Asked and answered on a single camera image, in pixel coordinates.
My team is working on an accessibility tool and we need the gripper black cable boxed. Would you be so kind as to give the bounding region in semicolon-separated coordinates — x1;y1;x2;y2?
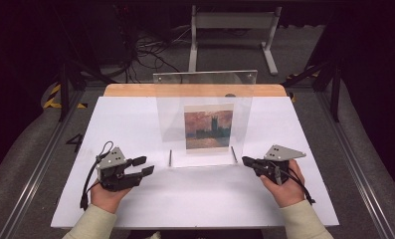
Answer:
80;140;114;211
286;167;316;205

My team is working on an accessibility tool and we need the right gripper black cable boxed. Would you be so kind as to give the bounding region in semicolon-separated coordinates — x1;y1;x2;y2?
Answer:
286;167;316;205

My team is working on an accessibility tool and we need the floor cable bundle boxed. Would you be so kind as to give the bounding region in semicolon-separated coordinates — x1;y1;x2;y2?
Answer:
118;26;186;84

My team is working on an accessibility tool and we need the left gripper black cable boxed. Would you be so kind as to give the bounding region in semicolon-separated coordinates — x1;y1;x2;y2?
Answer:
80;140;114;211

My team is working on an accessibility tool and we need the aluminium floor rail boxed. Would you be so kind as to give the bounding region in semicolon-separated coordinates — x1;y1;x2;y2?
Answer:
0;89;87;239
317;91;395;239

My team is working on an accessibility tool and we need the painting print card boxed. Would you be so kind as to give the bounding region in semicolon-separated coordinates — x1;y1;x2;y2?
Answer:
183;103;235;155

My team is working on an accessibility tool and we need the person's right hand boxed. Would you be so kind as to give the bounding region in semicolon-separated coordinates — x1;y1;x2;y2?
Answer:
259;158;306;209

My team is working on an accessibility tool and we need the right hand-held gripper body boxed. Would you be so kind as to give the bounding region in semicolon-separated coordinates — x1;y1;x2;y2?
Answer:
254;144;307;186

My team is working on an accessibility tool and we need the person's left hand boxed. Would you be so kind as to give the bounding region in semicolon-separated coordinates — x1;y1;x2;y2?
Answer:
90;180;133;214

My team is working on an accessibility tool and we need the white metal stand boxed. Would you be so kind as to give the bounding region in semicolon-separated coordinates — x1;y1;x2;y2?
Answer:
188;4;283;77

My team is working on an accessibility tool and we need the wooden table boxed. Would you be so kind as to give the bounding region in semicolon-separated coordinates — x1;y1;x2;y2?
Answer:
103;83;288;98

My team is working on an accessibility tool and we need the clear acrylic photo frame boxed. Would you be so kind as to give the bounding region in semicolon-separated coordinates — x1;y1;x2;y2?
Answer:
152;69;259;168

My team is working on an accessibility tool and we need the white table board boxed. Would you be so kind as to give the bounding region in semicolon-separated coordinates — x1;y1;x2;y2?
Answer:
50;96;339;230

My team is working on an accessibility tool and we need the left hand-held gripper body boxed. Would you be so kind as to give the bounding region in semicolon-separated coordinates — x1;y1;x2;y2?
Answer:
96;146;144;193

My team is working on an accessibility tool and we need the black metal stand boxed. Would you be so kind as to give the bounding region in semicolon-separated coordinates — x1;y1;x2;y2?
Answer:
281;59;343;122
57;59;116;122

